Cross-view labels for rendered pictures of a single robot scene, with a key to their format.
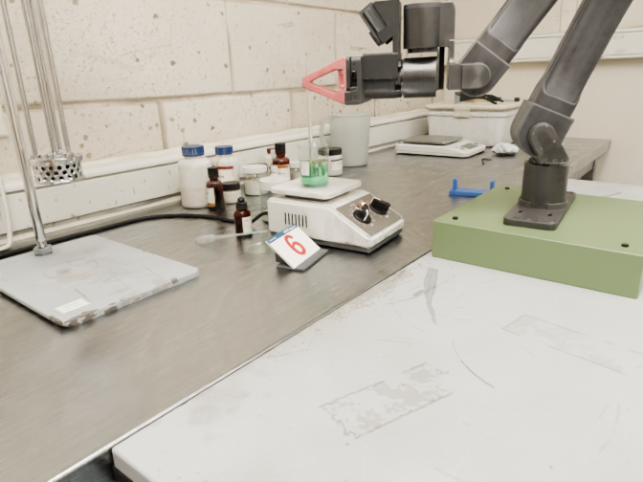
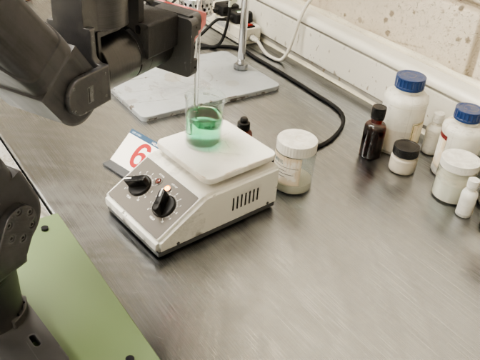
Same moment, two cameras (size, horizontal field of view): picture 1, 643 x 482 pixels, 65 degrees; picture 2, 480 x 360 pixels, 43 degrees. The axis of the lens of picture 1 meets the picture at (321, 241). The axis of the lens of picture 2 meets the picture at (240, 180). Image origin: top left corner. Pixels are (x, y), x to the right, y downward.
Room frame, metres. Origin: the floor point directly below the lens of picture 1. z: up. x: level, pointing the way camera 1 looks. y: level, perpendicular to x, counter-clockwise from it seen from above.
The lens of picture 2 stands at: (1.06, -0.67, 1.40)
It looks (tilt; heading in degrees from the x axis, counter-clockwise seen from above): 34 degrees down; 104
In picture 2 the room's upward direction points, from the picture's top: 5 degrees clockwise
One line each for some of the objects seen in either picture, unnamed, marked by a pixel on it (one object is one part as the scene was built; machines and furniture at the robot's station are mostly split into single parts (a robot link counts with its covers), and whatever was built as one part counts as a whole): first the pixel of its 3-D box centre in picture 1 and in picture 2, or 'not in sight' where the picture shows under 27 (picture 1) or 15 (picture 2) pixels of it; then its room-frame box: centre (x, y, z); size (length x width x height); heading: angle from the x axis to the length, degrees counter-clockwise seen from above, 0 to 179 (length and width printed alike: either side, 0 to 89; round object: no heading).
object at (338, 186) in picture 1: (317, 186); (216, 149); (0.85, 0.00, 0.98); 0.12 x 0.12 x 0.01; 57
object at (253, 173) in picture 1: (255, 180); (456, 177); (1.18, 0.15, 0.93); 0.06 x 0.06 x 0.07
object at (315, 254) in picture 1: (298, 246); (137, 158); (0.72, 0.04, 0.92); 0.09 x 0.06 x 0.04; 155
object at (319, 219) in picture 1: (330, 212); (199, 182); (0.84, -0.02, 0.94); 0.22 x 0.13 x 0.08; 57
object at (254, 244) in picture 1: (259, 244); not in sight; (0.77, 0.10, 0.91); 0.06 x 0.06 x 0.02
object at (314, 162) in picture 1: (314, 164); (206, 119); (0.84, 0.01, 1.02); 0.06 x 0.05 x 0.08; 169
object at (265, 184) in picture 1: (276, 199); (294, 162); (0.95, 0.09, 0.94); 0.06 x 0.06 x 0.08
